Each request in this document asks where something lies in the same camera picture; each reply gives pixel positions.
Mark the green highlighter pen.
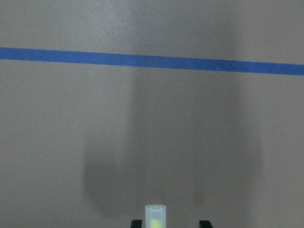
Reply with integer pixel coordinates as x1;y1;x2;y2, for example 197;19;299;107
145;204;166;228

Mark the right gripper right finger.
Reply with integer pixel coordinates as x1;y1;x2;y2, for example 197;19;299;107
199;220;211;228

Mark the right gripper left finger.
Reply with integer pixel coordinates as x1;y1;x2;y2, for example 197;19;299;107
131;219;143;228

